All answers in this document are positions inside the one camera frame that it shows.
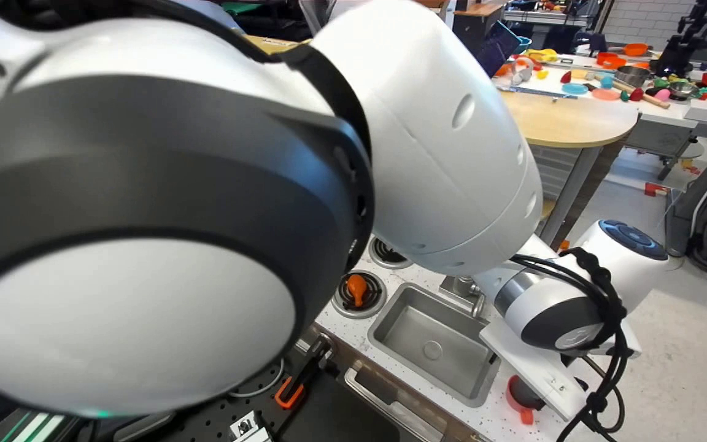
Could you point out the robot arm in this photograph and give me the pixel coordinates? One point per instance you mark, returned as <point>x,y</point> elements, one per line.
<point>145,307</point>

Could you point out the red cup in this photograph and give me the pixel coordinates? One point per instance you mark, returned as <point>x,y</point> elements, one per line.
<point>516,393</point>

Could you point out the burner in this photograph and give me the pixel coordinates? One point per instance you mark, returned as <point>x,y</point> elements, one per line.
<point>342,302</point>
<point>384,256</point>

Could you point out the orange toy drumstick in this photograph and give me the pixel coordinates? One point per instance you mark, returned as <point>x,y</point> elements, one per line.
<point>357,287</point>

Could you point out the silver tap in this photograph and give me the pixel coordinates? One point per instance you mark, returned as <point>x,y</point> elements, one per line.
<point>461,288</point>

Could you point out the steel sink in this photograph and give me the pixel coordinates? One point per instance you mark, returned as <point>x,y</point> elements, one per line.
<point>430,344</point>

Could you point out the black and orange clamp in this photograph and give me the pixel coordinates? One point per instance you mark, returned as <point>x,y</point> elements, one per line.
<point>295,387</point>

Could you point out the toy kitchen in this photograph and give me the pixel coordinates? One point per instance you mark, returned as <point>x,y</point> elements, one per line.
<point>402,393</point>

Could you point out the oven door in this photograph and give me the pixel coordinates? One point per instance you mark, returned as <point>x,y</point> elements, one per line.
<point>335,417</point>

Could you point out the round wooden table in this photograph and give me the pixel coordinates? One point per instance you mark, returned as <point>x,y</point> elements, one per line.
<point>565,120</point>

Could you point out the blue plate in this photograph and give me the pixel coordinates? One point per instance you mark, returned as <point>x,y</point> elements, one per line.
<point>574,88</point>

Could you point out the pink plate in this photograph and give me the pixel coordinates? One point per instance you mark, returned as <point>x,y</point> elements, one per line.
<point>605,94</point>

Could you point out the steel pot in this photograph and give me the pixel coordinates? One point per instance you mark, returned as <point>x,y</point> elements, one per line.
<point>633,75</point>

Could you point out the wooden rolling pin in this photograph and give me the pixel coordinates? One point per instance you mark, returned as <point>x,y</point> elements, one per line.
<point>645,96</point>

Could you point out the orange bowl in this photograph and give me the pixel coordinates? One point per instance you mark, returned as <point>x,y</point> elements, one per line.
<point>636,49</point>

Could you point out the white table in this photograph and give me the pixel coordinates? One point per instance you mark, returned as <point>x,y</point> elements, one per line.
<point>666,113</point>

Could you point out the silver metal bracket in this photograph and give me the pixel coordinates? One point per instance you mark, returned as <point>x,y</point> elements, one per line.
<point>246,426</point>

